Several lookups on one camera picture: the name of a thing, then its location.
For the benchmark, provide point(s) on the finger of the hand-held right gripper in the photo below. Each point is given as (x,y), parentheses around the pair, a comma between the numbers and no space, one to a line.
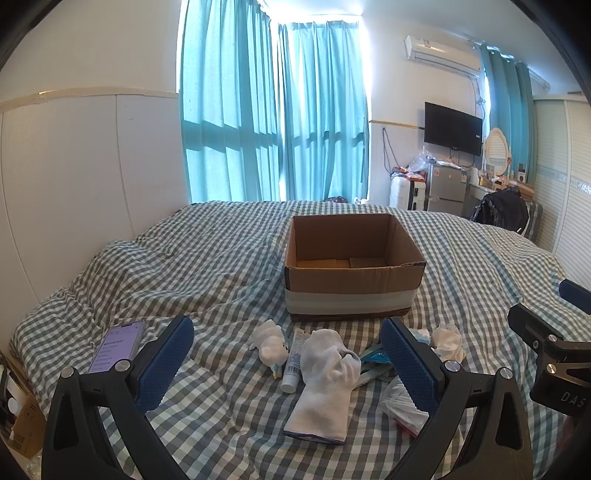
(531,323)
(575,295)

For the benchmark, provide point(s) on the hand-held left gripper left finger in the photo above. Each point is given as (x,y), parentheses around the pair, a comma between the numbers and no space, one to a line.
(168,355)

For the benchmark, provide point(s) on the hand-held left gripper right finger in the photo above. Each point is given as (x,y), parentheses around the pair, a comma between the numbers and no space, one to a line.
(406,360)

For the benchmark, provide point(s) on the blue packet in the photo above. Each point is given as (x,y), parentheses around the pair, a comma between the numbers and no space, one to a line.
(371,354)

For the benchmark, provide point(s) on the blue and white tissue pack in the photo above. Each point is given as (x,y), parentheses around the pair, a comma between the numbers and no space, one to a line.
(448,341)

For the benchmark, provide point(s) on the clear plastic bag with red item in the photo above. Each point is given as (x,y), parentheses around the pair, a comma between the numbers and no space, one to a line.
(404,413)

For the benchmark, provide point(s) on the brown cardboard box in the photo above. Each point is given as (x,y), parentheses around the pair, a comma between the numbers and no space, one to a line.
(351,295)

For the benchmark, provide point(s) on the white sock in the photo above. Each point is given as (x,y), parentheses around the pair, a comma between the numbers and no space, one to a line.
(323,397)

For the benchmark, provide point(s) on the white and blue toy figure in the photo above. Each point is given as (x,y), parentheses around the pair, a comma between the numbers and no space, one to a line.
(270,344)

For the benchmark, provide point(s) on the white cream tube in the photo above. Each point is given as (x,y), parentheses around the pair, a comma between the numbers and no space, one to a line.
(294,364)

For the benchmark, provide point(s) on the smartphone with lit screen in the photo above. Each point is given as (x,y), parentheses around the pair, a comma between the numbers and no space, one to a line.
(115,344)

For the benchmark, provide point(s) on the grey checked blanket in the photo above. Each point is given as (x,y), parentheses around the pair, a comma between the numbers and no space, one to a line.
(221,258)

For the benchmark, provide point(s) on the black backpack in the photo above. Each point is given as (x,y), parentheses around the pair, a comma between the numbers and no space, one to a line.
(501,212)

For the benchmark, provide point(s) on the white wardrobe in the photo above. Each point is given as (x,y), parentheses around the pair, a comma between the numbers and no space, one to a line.
(561,184)

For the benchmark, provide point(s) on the white dressing table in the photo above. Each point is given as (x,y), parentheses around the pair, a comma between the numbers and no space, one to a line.
(480,196)

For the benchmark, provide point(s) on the white paper roll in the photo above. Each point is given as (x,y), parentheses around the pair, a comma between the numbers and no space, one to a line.
(474,177)

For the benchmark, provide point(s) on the cardboard box with black print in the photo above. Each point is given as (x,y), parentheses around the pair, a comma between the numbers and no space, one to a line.
(23,415)

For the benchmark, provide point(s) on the small silver fridge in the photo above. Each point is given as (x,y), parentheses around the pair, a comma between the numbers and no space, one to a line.
(445,189)

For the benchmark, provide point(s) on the white suitcase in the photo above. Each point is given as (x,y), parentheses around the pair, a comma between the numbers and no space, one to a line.
(419,194)

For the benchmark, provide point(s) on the white framed oval mirror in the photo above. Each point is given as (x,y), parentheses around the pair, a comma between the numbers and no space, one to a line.
(496,147)

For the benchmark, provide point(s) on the dark patterned bag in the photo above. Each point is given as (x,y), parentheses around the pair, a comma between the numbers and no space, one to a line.
(336,200)

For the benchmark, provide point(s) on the narrow teal curtain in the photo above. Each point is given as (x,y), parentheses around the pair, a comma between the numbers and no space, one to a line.
(508,115)

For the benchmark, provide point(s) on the wide teal curtain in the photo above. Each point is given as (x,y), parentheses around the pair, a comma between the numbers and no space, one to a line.
(221,101)

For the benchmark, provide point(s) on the white air conditioner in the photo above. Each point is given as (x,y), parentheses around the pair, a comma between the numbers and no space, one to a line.
(438,50)

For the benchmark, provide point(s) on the black wall television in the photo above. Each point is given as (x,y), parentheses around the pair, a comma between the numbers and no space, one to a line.
(452,129)

